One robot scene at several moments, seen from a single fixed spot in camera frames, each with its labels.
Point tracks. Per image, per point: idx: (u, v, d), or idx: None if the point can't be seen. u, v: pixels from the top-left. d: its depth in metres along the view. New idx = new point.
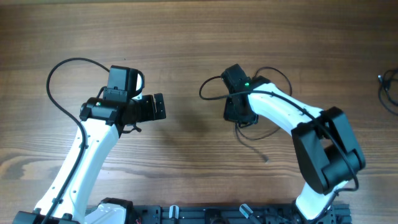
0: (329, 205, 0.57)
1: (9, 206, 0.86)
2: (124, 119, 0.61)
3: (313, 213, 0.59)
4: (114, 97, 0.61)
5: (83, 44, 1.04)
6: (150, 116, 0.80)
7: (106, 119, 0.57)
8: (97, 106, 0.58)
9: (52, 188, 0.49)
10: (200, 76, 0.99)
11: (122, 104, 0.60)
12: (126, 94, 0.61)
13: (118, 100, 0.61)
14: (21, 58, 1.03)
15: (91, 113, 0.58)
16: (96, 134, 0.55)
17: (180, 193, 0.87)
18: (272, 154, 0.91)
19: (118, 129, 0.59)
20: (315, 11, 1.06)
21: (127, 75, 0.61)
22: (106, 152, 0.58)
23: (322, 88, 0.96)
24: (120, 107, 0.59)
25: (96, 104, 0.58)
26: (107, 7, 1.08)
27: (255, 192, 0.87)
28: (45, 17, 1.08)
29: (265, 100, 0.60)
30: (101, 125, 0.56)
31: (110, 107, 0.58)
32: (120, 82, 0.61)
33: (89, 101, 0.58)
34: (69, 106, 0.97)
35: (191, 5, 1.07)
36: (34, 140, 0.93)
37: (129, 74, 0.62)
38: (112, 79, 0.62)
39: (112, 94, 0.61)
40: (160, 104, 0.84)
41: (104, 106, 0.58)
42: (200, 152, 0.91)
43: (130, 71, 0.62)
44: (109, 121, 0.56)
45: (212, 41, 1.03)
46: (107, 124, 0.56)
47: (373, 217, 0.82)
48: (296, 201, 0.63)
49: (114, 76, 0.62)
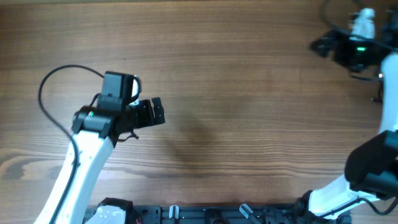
0: (334, 209, 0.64)
1: (9, 206, 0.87)
2: (118, 129, 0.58)
3: (318, 206, 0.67)
4: (109, 104, 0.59)
5: (83, 44, 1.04)
6: (147, 122, 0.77)
7: (99, 131, 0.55)
8: (89, 117, 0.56)
9: (45, 211, 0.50)
10: (200, 76, 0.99)
11: (116, 112, 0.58)
12: (121, 102, 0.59)
13: (113, 107, 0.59)
14: (22, 58, 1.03)
15: (84, 124, 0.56)
16: (87, 150, 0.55)
17: (180, 193, 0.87)
18: (272, 154, 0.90)
19: (112, 140, 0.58)
20: (315, 11, 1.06)
21: (122, 82, 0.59)
22: (100, 165, 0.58)
23: (322, 88, 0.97)
24: (114, 117, 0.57)
25: (88, 114, 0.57)
26: (106, 7, 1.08)
27: (255, 192, 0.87)
28: (45, 16, 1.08)
29: None
30: (92, 140, 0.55)
31: (102, 118, 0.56)
32: (115, 88, 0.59)
33: (82, 111, 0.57)
34: (69, 106, 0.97)
35: (191, 5, 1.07)
36: (34, 140, 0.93)
37: (124, 80, 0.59)
38: (106, 85, 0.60)
39: (107, 101, 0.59)
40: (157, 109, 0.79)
41: (96, 116, 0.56)
42: (199, 153, 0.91)
43: (125, 78, 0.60)
44: (102, 134, 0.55)
45: (212, 41, 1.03)
46: (100, 137, 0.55)
47: (374, 217, 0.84)
48: (311, 193, 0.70)
49: (109, 83, 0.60)
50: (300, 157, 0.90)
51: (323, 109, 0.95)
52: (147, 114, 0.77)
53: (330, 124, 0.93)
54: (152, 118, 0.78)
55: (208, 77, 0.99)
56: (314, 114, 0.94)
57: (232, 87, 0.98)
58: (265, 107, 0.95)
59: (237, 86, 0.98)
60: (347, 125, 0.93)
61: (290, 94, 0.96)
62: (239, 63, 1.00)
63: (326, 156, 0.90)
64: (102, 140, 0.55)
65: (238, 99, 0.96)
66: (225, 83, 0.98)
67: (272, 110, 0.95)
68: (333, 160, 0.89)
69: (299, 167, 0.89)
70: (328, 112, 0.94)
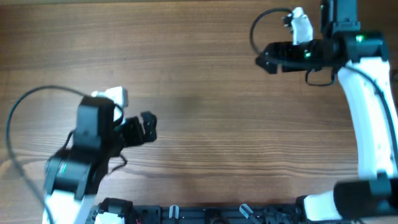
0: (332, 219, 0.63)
1: (9, 206, 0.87)
2: (97, 176, 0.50)
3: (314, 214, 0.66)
4: (84, 145, 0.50)
5: (83, 44, 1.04)
6: (135, 141, 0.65)
7: (74, 189, 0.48)
8: (61, 172, 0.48)
9: None
10: (200, 76, 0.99)
11: (94, 157, 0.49)
12: (99, 141, 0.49)
13: (89, 149, 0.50)
14: (22, 58, 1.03)
15: (56, 180, 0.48)
16: (63, 216, 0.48)
17: (180, 193, 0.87)
18: (272, 154, 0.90)
19: (92, 193, 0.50)
20: (315, 11, 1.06)
21: (99, 116, 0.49)
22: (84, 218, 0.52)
23: (322, 88, 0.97)
24: (92, 166, 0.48)
25: (60, 168, 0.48)
26: (106, 7, 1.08)
27: (255, 192, 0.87)
28: (45, 17, 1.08)
29: (368, 97, 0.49)
30: (69, 203, 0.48)
31: (78, 170, 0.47)
32: (91, 124, 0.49)
33: (54, 159, 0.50)
34: (69, 106, 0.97)
35: (190, 5, 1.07)
36: (34, 140, 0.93)
37: (101, 114, 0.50)
38: (79, 121, 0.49)
39: (83, 140, 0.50)
40: (148, 125, 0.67)
41: (69, 168, 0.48)
42: (199, 153, 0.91)
43: (102, 110, 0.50)
44: (78, 195, 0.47)
45: (212, 41, 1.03)
46: (76, 200, 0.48)
47: None
48: (306, 199, 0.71)
49: (82, 118, 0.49)
50: (300, 157, 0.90)
51: (323, 109, 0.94)
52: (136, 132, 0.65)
53: (330, 124, 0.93)
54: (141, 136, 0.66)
55: (208, 78, 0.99)
56: (314, 114, 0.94)
57: (232, 87, 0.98)
58: (265, 107, 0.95)
59: (236, 86, 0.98)
60: (347, 125, 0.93)
61: (290, 94, 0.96)
62: (239, 63, 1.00)
63: (326, 156, 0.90)
64: (79, 203, 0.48)
65: (237, 99, 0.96)
66: (225, 83, 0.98)
67: (272, 111, 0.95)
68: (333, 160, 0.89)
69: (299, 167, 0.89)
70: (328, 112, 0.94)
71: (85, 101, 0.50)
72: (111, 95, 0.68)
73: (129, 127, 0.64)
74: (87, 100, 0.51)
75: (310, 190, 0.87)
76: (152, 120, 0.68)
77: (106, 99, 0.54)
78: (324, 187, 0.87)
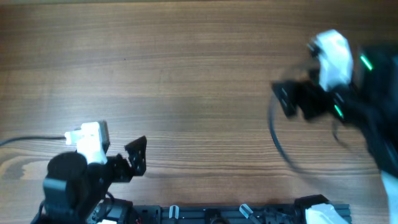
0: None
1: (9, 206, 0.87)
2: None
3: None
4: (58, 216, 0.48)
5: (83, 45, 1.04)
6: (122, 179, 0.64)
7: None
8: None
9: None
10: (200, 76, 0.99)
11: None
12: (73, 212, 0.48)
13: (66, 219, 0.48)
14: (22, 58, 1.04)
15: None
16: None
17: (180, 193, 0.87)
18: (272, 154, 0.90)
19: None
20: (315, 11, 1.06)
21: (66, 190, 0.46)
22: None
23: None
24: None
25: None
26: (106, 7, 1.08)
27: (255, 192, 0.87)
28: (45, 17, 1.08)
29: None
30: None
31: None
32: (62, 202, 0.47)
33: None
34: (69, 106, 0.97)
35: (190, 5, 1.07)
36: (34, 140, 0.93)
37: (68, 188, 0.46)
38: (49, 198, 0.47)
39: (56, 212, 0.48)
40: (134, 160, 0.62)
41: None
42: (199, 153, 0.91)
43: (69, 183, 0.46)
44: None
45: (212, 41, 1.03)
46: None
47: (374, 217, 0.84)
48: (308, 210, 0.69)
49: (50, 193, 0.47)
50: (300, 157, 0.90)
51: None
52: (121, 170, 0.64)
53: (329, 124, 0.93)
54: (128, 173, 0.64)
55: (208, 77, 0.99)
56: None
57: (232, 87, 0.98)
58: (265, 107, 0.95)
59: (236, 86, 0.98)
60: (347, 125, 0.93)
61: None
62: (239, 63, 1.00)
63: (326, 156, 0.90)
64: None
65: (237, 99, 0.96)
66: (225, 83, 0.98)
67: (272, 111, 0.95)
68: (333, 160, 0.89)
69: (299, 167, 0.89)
70: None
71: (51, 177, 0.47)
72: (87, 132, 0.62)
73: (114, 167, 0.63)
74: (54, 172, 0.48)
75: (310, 190, 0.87)
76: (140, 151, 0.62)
77: (76, 162, 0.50)
78: (324, 187, 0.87)
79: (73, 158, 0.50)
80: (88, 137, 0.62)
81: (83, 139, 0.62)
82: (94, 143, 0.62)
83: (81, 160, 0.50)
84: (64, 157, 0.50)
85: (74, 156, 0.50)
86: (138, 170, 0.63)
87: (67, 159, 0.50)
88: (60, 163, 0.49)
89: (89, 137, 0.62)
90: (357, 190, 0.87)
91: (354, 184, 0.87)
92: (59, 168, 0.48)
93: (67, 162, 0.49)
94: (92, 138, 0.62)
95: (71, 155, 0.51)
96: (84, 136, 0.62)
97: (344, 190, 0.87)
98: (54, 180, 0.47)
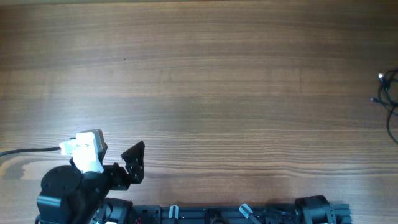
0: None
1: (9, 206, 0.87)
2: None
3: None
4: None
5: (83, 45, 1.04)
6: (120, 186, 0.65)
7: None
8: None
9: None
10: (200, 76, 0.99)
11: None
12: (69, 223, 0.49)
13: None
14: (22, 58, 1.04)
15: None
16: None
17: (180, 193, 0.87)
18: (272, 154, 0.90)
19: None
20: (315, 11, 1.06)
21: (62, 202, 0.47)
22: None
23: (322, 88, 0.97)
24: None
25: None
26: (107, 7, 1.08)
27: (255, 192, 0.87)
28: (45, 17, 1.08)
29: None
30: None
31: None
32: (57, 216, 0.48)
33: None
34: (69, 106, 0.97)
35: (191, 5, 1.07)
36: (34, 140, 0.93)
37: (64, 200, 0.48)
38: (44, 213, 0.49)
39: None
40: (131, 168, 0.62)
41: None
42: (199, 153, 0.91)
43: (63, 196, 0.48)
44: None
45: (212, 41, 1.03)
46: None
47: (373, 217, 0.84)
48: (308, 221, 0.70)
49: (45, 208, 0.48)
50: (300, 157, 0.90)
51: (322, 109, 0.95)
52: (118, 178, 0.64)
53: (329, 124, 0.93)
54: (124, 182, 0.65)
55: (208, 77, 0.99)
56: (314, 114, 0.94)
57: (232, 87, 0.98)
58: (265, 107, 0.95)
59: (236, 86, 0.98)
60: (347, 125, 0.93)
61: (290, 94, 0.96)
62: (239, 63, 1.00)
63: (326, 156, 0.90)
64: None
65: (237, 99, 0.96)
66: (225, 83, 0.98)
67: (272, 110, 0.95)
68: (333, 160, 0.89)
69: (299, 167, 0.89)
70: (328, 112, 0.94)
71: (46, 192, 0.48)
72: (83, 141, 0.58)
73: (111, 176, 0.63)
74: (48, 188, 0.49)
75: (310, 190, 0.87)
76: (137, 158, 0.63)
77: (70, 177, 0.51)
78: (324, 187, 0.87)
79: (66, 173, 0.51)
80: (84, 147, 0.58)
81: (78, 149, 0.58)
82: (90, 154, 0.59)
83: (74, 175, 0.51)
84: (58, 171, 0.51)
85: (68, 171, 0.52)
86: (135, 177, 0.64)
87: (61, 174, 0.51)
88: (54, 178, 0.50)
89: (84, 147, 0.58)
90: (357, 190, 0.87)
91: (354, 184, 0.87)
92: (52, 184, 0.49)
93: (61, 177, 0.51)
94: (87, 149, 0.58)
95: (65, 170, 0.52)
96: (79, 146, 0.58)
97: (344, 190, 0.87)
98: (48, 197, 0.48)
